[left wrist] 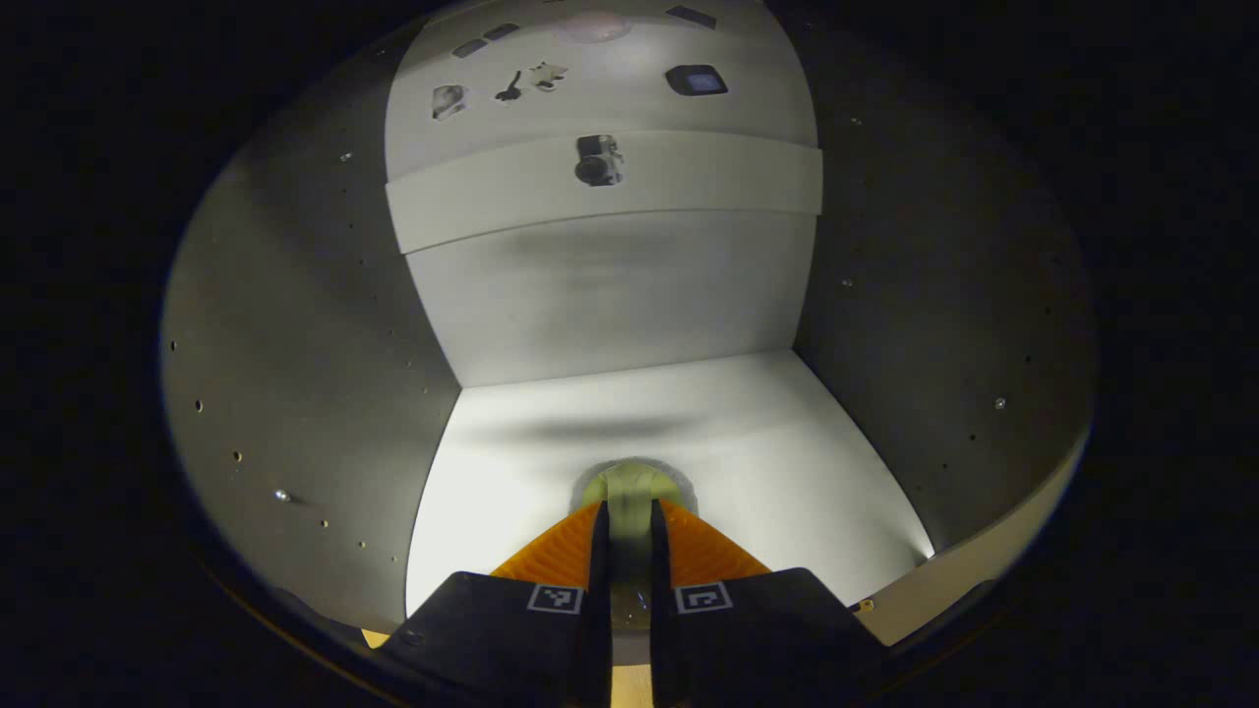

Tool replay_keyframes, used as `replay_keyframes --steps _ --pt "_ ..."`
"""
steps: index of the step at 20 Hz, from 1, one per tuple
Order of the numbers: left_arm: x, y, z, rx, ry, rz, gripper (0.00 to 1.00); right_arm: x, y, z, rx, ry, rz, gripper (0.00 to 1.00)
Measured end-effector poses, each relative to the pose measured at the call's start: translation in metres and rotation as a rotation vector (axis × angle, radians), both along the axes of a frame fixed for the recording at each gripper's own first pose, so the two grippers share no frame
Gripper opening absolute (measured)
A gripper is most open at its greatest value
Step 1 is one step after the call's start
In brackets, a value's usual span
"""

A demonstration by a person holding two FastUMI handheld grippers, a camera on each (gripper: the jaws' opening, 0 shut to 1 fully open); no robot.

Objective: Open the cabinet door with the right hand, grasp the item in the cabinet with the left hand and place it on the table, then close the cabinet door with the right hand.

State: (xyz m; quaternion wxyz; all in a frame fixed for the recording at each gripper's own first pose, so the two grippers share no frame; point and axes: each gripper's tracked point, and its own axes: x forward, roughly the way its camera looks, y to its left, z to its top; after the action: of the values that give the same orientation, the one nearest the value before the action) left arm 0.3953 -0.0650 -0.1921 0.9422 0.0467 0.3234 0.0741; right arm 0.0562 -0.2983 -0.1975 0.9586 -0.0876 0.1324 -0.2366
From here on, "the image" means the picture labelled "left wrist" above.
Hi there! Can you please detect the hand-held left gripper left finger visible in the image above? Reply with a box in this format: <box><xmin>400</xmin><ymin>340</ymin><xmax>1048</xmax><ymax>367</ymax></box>
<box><xmin>379</xmin><ymin>499</ymin><xmax>613</xmax><ymax>708</ymax></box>

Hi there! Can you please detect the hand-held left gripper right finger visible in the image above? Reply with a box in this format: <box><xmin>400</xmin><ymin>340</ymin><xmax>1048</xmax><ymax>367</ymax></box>
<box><xmin>649</xmin><ymin>498</ymin><xmax>891</xmax><ymax>708</ymax></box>

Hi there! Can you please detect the beige cabinet door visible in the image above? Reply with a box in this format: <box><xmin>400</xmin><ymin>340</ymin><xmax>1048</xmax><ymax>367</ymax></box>
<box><xmin>854</xmin><ymin>433</ymin><xmax>1091</xmax><ymax>647</ymax></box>

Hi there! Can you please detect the grey cabinet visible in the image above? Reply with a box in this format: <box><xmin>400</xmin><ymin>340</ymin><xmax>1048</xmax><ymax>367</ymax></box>
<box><xmin>160</xmin><ymin>0</ymin><xmax>1098</xmax><ymax>650</ymax></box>

